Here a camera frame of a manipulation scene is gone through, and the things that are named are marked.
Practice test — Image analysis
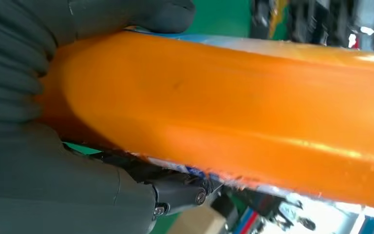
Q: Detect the brown cardboard box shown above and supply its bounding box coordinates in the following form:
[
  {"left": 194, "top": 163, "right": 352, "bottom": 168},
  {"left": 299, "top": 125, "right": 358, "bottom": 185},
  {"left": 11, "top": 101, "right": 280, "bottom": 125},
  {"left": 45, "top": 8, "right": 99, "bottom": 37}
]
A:
[{"left": 167, "top": 206, "right": 227, "bottom": 234}]

